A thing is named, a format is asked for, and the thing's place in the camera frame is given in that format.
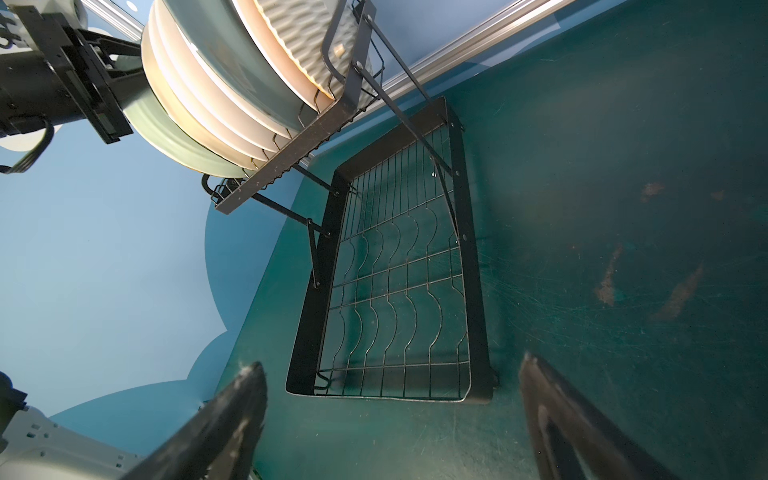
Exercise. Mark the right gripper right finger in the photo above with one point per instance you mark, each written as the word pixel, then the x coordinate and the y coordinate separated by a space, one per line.
pixel 567 432

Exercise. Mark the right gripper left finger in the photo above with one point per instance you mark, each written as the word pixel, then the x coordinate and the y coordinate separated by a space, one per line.
pixel 220 440

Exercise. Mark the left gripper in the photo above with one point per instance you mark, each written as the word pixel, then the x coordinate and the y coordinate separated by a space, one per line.
pixel 55 71

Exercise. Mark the pale green floral plate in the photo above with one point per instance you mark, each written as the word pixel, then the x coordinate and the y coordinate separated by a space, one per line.
pixel 148 118

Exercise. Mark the large plain green plate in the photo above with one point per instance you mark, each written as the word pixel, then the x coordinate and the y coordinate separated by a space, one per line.
pixel 222 45

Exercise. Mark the yellow woven wicker plate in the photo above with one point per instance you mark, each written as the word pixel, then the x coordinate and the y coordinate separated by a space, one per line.
pixel 318 36

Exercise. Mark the white plate green lettered rim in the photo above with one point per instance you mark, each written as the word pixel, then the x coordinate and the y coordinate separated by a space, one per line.
pixel 200 95

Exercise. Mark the black wire dish rack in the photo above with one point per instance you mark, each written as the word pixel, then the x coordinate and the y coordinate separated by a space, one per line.
pixel 393 309

